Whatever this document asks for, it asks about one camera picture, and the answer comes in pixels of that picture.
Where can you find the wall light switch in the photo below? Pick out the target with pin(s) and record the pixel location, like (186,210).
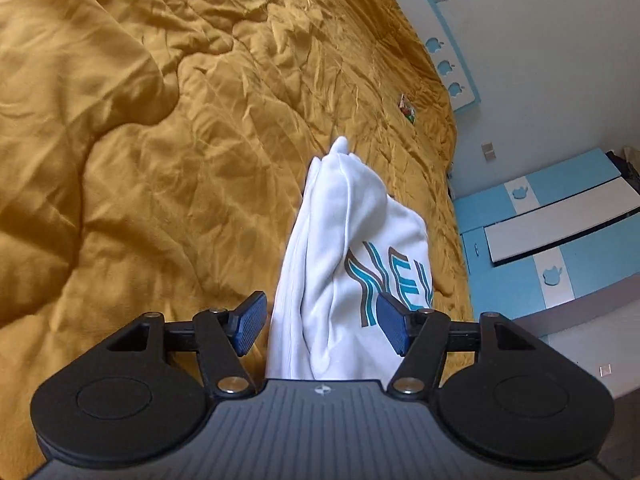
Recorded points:
(488,151)

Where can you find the blue and white wardrobe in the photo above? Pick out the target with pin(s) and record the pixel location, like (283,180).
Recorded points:
(556,247)

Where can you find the white and blue headboard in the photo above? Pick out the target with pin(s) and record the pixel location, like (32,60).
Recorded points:
(437,38)

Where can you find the white Nevada sweatshirt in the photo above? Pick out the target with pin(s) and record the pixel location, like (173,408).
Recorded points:
(350,242)

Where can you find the small green snack packet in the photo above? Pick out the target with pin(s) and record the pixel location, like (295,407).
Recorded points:
(406,108)

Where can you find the mustard yellow quilt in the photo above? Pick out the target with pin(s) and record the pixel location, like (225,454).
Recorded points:
(154,153)

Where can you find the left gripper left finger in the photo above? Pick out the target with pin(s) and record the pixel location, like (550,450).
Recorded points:
(222,338)

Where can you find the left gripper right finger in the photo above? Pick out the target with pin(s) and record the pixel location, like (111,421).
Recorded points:
(420,337)

